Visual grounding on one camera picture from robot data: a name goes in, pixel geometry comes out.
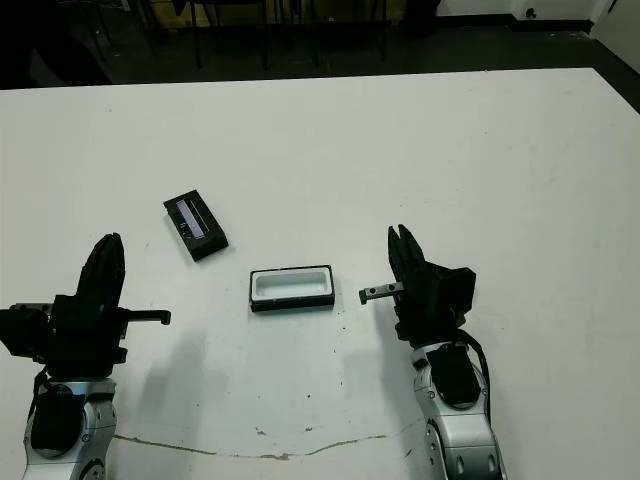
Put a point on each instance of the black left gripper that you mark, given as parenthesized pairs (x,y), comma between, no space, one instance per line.
(85,335)

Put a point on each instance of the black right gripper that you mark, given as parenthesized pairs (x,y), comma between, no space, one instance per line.
(415,310)

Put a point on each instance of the black box lid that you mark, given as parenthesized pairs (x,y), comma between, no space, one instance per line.
(197,225)

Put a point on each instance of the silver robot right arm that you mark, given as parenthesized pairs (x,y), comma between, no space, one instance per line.
(465,440)

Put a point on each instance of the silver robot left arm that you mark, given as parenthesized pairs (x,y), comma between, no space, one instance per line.
(95,415)

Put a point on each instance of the black box with white insert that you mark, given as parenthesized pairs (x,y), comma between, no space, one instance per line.
(290,287)

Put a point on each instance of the black trash bin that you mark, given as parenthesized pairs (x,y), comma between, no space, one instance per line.
(420,17)

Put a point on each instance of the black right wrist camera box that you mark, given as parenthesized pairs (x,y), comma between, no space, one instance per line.
(455,295)

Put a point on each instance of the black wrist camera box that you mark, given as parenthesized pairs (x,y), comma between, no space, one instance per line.
(25,330)
(455,295)

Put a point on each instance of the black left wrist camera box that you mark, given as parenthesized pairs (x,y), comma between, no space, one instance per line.
(25,330)

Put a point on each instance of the black metal frame chair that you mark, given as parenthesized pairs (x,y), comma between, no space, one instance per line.
(198,47)
(100,42)

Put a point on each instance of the black round wall knob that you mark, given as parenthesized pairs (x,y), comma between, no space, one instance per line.
(530,12)

